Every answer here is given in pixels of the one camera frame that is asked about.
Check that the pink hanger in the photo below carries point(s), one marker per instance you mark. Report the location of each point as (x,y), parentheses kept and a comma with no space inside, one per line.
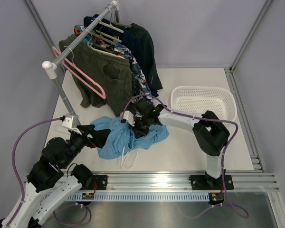
(78,71)

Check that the navy blue shorts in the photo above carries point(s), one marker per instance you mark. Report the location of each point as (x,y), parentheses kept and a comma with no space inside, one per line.
(130,41)

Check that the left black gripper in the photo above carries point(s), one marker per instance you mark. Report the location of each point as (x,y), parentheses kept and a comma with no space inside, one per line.
(99,137)

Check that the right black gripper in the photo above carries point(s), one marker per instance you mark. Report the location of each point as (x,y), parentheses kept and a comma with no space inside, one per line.
(138,131)

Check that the patterned colourful shorts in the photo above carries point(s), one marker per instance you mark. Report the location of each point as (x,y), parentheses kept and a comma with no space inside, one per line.
(140,82)

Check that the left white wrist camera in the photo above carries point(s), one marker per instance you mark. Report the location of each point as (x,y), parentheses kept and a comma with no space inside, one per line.
(70,122)

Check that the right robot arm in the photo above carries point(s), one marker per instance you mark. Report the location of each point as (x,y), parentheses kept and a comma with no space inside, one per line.
(211,134)

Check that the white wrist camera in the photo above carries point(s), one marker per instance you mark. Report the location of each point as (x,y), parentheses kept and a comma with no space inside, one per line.
(127,117)
(70,122)

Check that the light blue shorts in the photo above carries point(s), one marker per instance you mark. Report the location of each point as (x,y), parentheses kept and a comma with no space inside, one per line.
(121,139)

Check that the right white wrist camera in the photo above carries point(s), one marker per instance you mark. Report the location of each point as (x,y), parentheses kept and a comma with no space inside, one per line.
(127,117)

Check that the aluminium mounting rail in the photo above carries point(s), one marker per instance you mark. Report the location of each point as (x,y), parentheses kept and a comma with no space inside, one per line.
(160,186)

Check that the beige wooden hanger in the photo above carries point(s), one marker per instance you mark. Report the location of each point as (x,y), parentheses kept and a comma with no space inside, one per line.
(112,38)
(116,23)
(110,27)
(102,51)

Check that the white perforated plastic basket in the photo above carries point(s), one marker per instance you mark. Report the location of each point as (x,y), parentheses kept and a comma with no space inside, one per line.
(199,99)

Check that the metal clothes rack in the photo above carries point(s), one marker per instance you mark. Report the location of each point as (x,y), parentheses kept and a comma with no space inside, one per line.
(61,57)

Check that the olive green shorts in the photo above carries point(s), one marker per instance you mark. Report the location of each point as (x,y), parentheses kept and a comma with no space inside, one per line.
(111,72)

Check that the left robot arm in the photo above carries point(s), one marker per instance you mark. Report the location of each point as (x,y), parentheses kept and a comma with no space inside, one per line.
(38,201)

